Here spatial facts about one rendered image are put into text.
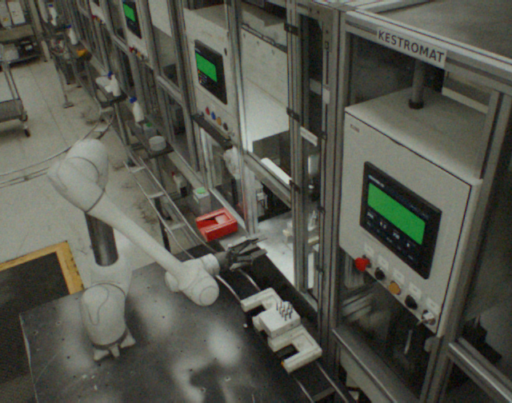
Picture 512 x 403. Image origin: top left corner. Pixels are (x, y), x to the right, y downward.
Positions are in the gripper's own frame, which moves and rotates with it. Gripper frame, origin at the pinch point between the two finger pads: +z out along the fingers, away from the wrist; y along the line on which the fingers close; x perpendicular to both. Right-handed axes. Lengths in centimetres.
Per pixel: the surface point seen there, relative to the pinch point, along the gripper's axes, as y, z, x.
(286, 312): -7.2, -6.4, -30.9
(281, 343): -12.3, -13.4, -38.8
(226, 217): -5.2, -1.2, 31.4
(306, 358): -12, -9, -49
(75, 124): -101, -22, 392
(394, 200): 66, 1, -71
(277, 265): -9.3, 4.7, -5.5
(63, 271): -100, -80, 153
